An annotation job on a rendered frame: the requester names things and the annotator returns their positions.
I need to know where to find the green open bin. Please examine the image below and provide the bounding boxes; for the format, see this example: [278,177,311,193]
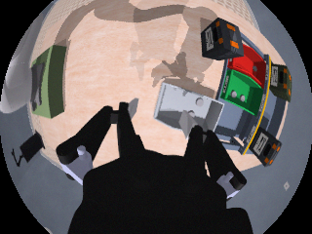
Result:
[220,69,263,117]

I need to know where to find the red open bin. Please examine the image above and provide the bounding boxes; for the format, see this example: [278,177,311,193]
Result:
[227,44,266,89]

